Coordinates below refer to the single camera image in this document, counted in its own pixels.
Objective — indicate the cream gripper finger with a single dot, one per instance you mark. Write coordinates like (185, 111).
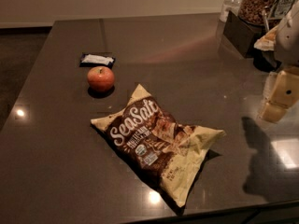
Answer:
(281, 92)

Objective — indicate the red apple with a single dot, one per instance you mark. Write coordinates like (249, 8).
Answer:
(101, 79)

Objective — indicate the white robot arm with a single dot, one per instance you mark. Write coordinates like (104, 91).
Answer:
(287, 39)

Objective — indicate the cream snack packet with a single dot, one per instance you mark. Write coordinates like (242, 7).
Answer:
(267, 42)

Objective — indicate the dark brown box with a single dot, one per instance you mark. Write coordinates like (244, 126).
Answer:
(242, 35)

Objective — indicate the glass jar of nuts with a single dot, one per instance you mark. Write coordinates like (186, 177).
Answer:
(257, 12)

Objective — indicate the clear plastic bottle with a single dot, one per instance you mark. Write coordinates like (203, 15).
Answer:
(229, 6)

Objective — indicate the sea salt chips bag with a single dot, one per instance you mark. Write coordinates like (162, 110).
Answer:
(168, 153)

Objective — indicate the small blue white packet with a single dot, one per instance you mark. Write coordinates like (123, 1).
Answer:
(92, 60)

